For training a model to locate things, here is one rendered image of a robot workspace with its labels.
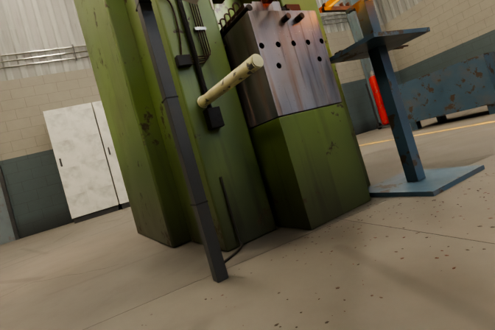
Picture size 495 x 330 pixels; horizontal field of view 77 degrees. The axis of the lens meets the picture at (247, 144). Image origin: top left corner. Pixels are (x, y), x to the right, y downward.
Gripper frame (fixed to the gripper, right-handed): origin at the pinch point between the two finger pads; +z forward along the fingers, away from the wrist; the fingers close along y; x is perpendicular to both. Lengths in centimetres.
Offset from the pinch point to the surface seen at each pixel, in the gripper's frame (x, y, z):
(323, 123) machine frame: -60, 7, 3
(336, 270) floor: -100, -38, -31
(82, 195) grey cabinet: -54, -69, 553
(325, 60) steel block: -32.5, 19.2, 2.9
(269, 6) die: -3.1, 0.9, 8.9
